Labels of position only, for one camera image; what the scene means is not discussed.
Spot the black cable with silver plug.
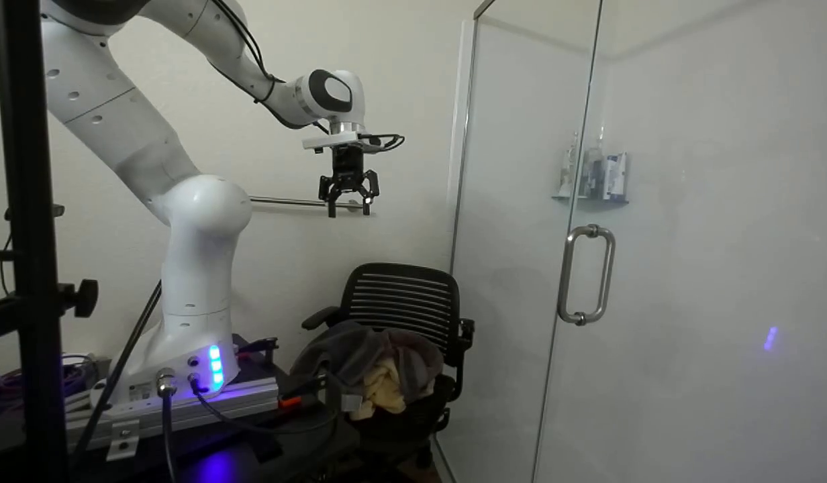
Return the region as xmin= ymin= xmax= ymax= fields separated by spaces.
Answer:
xmin=153 ymin=364 xmax=183 ymax=483

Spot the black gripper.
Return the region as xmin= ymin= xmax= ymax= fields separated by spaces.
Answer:
xmin=317 ymin=143 xmax=384 ymax=220

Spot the shower shelf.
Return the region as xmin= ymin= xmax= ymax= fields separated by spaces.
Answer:
xmin=551 ymin=143 xmax=634 ymax=211

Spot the black mesh office chair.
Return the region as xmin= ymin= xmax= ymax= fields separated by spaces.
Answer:
xmin=300 ymin=259 xmax=477 ymax=469

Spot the black hanging cable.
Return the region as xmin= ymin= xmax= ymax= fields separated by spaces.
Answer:
xmin=67 ymin=279 xmax=167 ymax=450

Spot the black stand pole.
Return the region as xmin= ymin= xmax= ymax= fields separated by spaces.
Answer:
xmin=0 ymin=0 xmax=73 ymax=483

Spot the metal shower door handle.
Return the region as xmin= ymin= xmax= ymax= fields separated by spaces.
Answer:
xmin=556 ymin=223 xmax=618 ymax=326

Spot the glass shower panel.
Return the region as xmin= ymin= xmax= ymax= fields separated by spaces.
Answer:
xmin=434 ymin=0 xmax=606 ymax=483

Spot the yellow towel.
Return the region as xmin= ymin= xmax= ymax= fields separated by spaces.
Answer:
xmin=352 ymin=357 xmax=407 ymax=422

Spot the black stand knob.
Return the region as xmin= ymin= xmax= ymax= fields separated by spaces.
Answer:
xmin=55 ymin=277 xmax=101 ymax=318

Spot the blue white container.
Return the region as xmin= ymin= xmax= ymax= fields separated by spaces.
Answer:
xmin=600 ymin=151 xmax=630 ymax=204

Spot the glass shower door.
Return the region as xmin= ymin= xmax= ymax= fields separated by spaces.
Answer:
xmin=528 ymin=0 xmax=827 ymax=483

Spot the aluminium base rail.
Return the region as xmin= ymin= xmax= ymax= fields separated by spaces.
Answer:
xmin=62 ymin=373 xmax=284 ymax=465

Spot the thin black base cable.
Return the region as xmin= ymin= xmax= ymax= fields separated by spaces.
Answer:
xmin=188 ymin=373 xmax=288 ymax=465

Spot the metal towel bar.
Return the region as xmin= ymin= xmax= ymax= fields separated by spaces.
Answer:
xmin=250 ymin=194 xmax=375 ymax=216

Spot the grey towel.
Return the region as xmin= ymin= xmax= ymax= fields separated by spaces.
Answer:
xmin=290 ymin=316 xmax=407 ymax=423

